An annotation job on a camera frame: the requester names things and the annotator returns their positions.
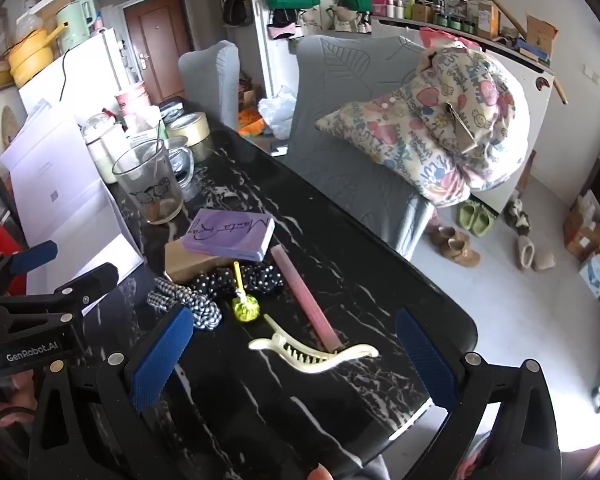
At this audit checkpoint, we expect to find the purple box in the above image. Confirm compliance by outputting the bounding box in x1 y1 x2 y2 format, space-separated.
182 208 275 262

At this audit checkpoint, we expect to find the black white checkered scrunchie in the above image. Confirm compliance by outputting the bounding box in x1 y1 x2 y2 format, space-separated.
146 277 223 331

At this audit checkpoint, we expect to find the black polka dot scrunchie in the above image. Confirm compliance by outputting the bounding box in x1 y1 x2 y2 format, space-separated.
190 262 285 302

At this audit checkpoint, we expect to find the pair of brown shoes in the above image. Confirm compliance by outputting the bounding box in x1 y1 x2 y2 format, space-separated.
430 226 482 267

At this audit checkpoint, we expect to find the white plastic jar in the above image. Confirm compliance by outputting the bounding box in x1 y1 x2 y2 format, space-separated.
82 112 126 183

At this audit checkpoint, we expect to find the beige tape roll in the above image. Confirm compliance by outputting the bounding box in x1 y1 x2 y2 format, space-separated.
166 112 211 161

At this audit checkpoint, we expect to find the person's left hand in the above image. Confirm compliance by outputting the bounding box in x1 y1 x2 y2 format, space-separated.
0 369 39 434

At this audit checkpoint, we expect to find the brown door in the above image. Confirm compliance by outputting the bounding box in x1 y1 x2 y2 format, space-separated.
124 0 188 103

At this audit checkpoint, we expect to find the pale green kettle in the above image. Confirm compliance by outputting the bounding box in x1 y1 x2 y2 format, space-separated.
55 0 96 43

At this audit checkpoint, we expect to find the white box with lid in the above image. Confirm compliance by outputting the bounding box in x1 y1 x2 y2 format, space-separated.
0 105 146 311

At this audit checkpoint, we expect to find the bamboo pole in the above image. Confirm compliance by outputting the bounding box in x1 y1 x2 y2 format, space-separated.
447 0 570 106

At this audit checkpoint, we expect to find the pile of boxes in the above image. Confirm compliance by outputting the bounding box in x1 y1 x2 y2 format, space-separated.
562 145 600 351

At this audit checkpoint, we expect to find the brown kraft box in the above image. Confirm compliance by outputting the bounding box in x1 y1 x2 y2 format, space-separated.
165 240 231 283

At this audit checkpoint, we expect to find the cardboard box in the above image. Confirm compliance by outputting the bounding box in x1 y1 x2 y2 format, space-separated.
524 15 559 58

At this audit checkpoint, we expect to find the clear glass mug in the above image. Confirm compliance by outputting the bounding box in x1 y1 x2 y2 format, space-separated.
111 137 201 225

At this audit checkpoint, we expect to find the white plastic bag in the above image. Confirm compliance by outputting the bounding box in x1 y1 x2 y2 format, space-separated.
257 85 298 138

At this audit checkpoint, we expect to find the woven hand fan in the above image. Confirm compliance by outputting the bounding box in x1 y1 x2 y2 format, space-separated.
1 105 18 143

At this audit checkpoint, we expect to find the yellow green lollipop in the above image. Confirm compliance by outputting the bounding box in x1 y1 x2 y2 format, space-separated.
230 261 261 322

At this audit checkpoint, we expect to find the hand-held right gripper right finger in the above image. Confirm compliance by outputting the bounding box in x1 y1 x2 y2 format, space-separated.
395 306 563 480

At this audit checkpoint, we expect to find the pink ribbed stick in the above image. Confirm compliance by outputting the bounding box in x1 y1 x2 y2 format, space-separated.
271 246 341 352

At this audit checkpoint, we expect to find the colourful printed pillow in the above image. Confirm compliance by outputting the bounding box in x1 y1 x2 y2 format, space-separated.
315 42 530 206

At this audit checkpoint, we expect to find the small grey covered chair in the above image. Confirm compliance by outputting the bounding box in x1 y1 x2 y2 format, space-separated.
178 40 241 131

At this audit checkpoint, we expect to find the large grey covered chair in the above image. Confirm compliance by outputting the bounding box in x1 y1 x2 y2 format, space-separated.
285 35 435 261

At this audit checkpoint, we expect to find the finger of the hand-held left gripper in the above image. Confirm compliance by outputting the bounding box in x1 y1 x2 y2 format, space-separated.
0 262 120 328
0 240 59 297

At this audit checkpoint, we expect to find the brown stirring stick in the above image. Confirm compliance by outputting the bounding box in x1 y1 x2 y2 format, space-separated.
152 122 163 196

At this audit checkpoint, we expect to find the pair of beige slippers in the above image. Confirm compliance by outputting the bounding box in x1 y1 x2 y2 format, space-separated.
516 235 556 272

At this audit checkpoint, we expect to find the pair of black white slippers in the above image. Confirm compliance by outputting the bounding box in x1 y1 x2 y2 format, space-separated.
502 197 530 236

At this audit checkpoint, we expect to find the stack of pink cups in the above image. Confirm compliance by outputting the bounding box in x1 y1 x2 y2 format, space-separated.
115 81 151 121

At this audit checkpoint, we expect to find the stack of yellow pots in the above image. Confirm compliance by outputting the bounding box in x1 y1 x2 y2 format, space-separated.
7 27 63 88

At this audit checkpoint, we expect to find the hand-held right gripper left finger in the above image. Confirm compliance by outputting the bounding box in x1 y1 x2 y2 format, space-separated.
27 304 195 480

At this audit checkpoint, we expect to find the pair of green slippers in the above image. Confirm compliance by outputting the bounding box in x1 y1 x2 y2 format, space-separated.
454 199 495 236

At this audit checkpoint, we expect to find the cream hair claw clip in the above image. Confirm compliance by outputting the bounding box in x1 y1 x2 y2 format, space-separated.
248 314 379 375

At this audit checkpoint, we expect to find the white fridge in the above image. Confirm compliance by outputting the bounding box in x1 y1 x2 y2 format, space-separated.
17 27 131 116

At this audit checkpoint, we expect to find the row of jars and bottles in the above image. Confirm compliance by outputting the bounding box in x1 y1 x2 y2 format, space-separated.
372 0 500 38

